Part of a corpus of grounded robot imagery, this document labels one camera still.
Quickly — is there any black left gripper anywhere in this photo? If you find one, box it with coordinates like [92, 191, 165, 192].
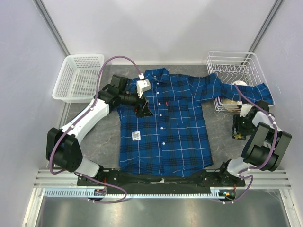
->
[119, 89, 153, 119]

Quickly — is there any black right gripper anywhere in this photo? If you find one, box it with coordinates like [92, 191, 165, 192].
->
[232, 114, 256, 137]

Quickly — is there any blue plaid shirt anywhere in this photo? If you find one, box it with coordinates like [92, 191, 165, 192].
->
[116, 68, 273, 177]

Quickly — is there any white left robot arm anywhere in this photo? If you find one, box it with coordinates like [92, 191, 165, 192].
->
[46, 74, 153, 186]

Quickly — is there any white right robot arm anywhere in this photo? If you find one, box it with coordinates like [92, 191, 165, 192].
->
[217, 100, 292, 186]

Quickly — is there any black brooch display box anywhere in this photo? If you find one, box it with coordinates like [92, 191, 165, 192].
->
[232, 114, 248, 140]

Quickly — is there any beige ceramic bowl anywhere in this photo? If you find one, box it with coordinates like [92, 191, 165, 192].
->
[222, 98, 237, 105]

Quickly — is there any white ceramic bowl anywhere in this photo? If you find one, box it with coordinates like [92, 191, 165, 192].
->
[233, 80, 247, 86]

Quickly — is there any white perforated plastic basket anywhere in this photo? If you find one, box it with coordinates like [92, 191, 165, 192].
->
[52, 53, 104, 103]

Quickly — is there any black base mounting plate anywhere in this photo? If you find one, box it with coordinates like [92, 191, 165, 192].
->
[77, 167, 245, 190]

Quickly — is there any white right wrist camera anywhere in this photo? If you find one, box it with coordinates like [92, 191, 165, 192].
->
[240, 104, 253, 117]

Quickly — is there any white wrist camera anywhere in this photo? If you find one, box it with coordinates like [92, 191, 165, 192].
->
[240, 104, 253, 117]
[136, 79, 151, 98]

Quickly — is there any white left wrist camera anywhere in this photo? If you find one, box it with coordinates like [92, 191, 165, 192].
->
[136, 79, 151, 98]

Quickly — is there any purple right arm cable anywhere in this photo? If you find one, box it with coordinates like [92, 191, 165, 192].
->
[233, 84, 277, 204]

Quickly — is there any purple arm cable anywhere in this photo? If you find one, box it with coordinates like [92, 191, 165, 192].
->
[49, 55, 145, 204]
[233, 84, 277, 204]

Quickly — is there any white wire dish rack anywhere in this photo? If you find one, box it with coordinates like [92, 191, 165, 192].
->
[206, 50, 276, 112]

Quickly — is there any white slotted cable duct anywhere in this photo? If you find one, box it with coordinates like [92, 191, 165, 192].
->
[44, 188, 232, 199]

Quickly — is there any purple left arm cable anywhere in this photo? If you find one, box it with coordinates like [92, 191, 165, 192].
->
[49, 55, 145, 204]

